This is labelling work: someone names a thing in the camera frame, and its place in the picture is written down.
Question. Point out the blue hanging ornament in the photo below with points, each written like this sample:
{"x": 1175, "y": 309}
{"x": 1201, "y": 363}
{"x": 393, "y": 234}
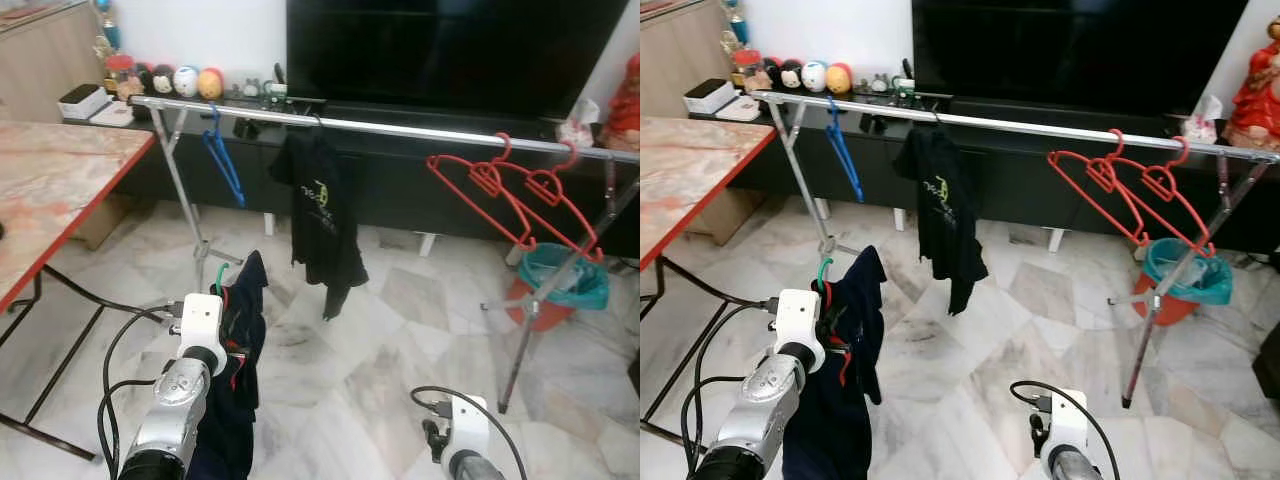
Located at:
{"x": 110, "y": 35}
{"x": 738, "y": 30}

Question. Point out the orange bin teal bag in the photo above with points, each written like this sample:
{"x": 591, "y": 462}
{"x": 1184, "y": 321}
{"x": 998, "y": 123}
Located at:
{"x": 1210, "y": 285}
{"x": 590, "y": 290}

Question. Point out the silver metal clothes rack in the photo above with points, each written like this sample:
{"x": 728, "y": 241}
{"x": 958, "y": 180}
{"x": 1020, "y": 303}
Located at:
{"x": 1020, "y": 122}
{"x": 400, "y": 127}

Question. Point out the flat white box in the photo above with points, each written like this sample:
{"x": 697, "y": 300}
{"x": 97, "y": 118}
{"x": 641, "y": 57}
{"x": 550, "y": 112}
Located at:
{"x": 738, "y": 108}
{"x": 112, "y": 114}

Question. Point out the black television console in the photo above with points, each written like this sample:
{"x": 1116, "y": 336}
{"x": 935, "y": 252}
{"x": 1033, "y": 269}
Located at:
{"x": 1020, "y": 185}
{"x": 400, "y": 190}

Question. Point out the red festive decoration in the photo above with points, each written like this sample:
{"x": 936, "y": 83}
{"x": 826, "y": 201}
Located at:
{"x": 625, "y": 105}
{"x": 1255, "y": 100}

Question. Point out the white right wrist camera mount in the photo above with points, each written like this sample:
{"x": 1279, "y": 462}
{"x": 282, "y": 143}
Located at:
{"x": 1068, "y": 415}
{"x": 468, "y": 420}

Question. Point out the red plastic hanger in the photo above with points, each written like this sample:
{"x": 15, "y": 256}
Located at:
{"x": 1105, "y": 175}
{"x": 545, "y": 185}
{"x": 1165, "y": 182}
{"x": 487, "y": 180}

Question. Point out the black t-shirt green print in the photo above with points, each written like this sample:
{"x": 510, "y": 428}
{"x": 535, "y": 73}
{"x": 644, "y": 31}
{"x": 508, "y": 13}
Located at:
{"x": 945, "y": 215}
{"x": 320, "y": 220}

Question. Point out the green plastic hanger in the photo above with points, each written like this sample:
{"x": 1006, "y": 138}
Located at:
{"x": 218, "y": 275}
{"x": 820, "y": 272}

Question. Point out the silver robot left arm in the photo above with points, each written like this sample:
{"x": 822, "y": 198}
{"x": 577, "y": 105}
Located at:
{"x": 765, "y": 400}
{"x": 170, "y": 410}

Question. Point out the black hanger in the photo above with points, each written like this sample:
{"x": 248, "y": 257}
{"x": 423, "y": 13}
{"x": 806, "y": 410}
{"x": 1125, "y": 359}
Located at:
{"x": 941, "y": 118}
{"x": 318, "y": 122}

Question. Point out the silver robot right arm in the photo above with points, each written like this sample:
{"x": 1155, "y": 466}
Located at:
{"x": 475, "y": 470}
{"x": 1075, "y": 468}

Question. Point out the black flat television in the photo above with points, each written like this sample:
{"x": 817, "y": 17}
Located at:
{"x": 1080, "y": 50}
{"x": 450, "y": 50}

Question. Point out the white patterned box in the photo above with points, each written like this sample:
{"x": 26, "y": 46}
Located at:
{"x": 578, "y": 128}
{"x": 1200, "y": 125}

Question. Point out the light wooden cabinet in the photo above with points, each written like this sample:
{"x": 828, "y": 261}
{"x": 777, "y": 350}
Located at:
{"x": 40, "y": 60}
{"x": 680, "y": 60}

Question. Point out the white box black lid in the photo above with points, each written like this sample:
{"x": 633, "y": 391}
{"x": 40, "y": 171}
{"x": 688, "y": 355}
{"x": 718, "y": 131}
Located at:
{"x": 82, "y": 100}
{"x": 708, "y": 95}

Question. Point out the navy garment red trim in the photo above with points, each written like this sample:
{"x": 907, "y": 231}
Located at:
{"x": 830, "y": 430}
{"x": 235, "y": 420}

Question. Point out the marble table red edge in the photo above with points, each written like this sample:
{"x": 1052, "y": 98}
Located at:
{"x": 690, "y": 170}
{"x": 60, "y": 180}

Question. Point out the blue plastic hanger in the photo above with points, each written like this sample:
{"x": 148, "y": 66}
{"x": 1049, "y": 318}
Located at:
{"x": 232, "y": 185}
{"x": 852, "y": 180}

